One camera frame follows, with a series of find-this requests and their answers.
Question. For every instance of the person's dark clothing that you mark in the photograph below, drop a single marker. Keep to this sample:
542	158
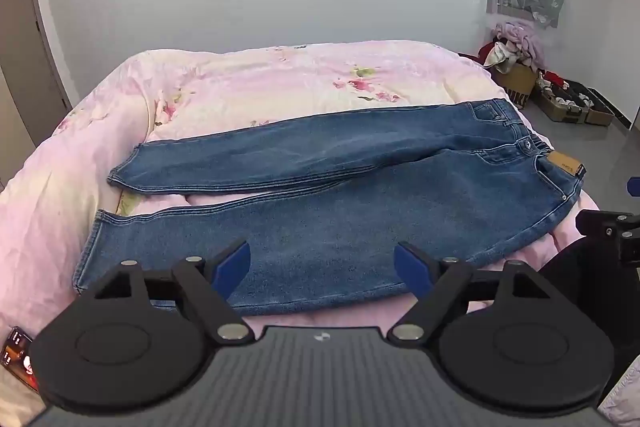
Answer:
590	302

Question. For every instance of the low box of shoes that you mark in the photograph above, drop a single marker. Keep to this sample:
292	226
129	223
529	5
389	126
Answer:
572	103

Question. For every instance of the grey door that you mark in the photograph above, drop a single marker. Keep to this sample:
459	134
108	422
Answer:
30	42

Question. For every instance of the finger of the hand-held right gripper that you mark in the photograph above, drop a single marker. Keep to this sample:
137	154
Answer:
635	186
607	227

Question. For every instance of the brown cardboard box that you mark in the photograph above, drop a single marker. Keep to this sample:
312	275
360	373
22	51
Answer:
517	84

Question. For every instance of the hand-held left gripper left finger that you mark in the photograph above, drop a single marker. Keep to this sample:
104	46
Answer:
235	269

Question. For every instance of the white crumpled cloth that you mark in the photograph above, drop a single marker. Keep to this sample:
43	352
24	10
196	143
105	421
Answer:
502	54

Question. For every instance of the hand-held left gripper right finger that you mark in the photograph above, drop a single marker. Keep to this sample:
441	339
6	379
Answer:
407	267

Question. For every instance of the smartphone with lit screen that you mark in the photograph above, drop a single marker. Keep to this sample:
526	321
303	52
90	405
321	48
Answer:
17	357

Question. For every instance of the blue denim pants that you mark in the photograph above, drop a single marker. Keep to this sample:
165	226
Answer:
350	227

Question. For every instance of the red cloth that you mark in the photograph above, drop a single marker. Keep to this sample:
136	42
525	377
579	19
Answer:
475	55

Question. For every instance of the pink floral quilt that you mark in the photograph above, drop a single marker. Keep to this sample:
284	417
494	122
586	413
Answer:
250	82

